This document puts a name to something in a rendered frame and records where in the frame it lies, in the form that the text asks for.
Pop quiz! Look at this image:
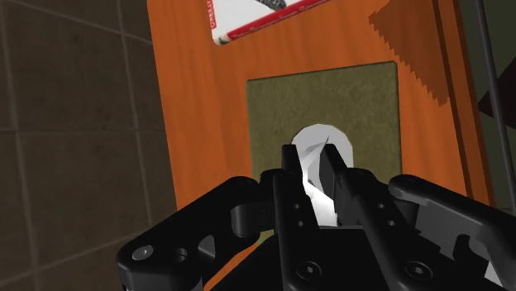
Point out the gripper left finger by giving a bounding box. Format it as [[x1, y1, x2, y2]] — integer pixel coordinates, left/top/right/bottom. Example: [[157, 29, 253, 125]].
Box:
[[116, 144, 324, 291]]

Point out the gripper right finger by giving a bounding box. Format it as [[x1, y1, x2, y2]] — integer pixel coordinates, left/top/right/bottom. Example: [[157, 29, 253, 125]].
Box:
[[319, 143, 516, 291]]

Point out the white rounded object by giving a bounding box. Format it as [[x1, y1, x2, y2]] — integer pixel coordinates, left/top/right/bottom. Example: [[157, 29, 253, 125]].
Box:
[[290, 123, 356, 228]]

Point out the olive green mat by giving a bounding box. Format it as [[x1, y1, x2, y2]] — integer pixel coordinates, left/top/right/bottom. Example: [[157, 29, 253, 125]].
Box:
[[246, 60, 404, 247]]

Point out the orange wooden table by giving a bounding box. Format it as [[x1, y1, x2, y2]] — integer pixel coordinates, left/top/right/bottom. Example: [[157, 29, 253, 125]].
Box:
[[145, 0, 498, 291]]

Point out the white and red book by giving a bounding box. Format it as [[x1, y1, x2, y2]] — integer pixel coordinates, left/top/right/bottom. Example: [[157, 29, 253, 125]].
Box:
[[205, 0, 332, 46]]

